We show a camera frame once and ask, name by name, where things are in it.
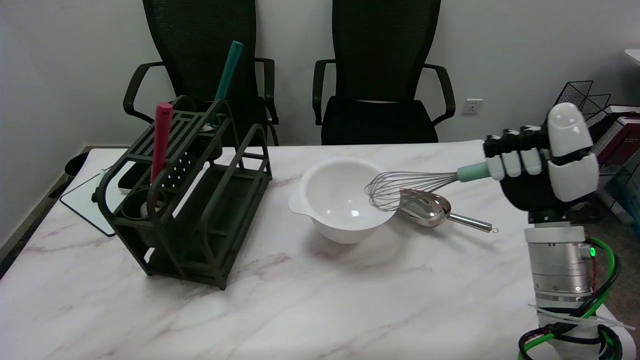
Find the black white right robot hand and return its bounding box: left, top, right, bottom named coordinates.
left=482, top=102, right=600, bottom=224

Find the metal whisk mint green handle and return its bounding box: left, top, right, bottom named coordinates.
left=364, top=162, right=493, bottom=212

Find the white plastic mixing bowl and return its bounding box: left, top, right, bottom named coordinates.
left=288, top=157, right=401, bottom=245

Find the shiny metal scoop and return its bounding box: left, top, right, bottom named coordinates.
left=398, top=188, right=499, bottom=234

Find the maroon book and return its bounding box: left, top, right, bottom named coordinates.
left=590, top=105, right=640, bottom=167

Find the black mesh office chair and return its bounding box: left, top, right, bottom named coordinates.
left=312, top=0, right=456, bottom=146
left=123, top=0, right=280, bottom=147

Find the dark green utensil rack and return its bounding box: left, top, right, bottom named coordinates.
left=91, top=95, right=273, bottom=291

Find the white flat board black edge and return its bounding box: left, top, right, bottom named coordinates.
left=60, top=170, right=123, bottom=237

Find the black floor bin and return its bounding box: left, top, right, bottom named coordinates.
left=49, top=152, right=90, bottom=200

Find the green robot cable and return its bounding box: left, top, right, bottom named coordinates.
left=517, top=237, right=622, bottom=360

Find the black wire rack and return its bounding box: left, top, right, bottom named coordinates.
left=552, top=80, right=640, bottom=226

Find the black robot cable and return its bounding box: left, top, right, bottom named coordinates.
left=518, top=245, right=623, bottom=360

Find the teal utensil handle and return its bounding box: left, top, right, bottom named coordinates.
left=210, top=40, right=244, bottom=126

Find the red utensil handle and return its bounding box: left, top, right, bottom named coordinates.
left=150, top=102, right=174, bottom=185

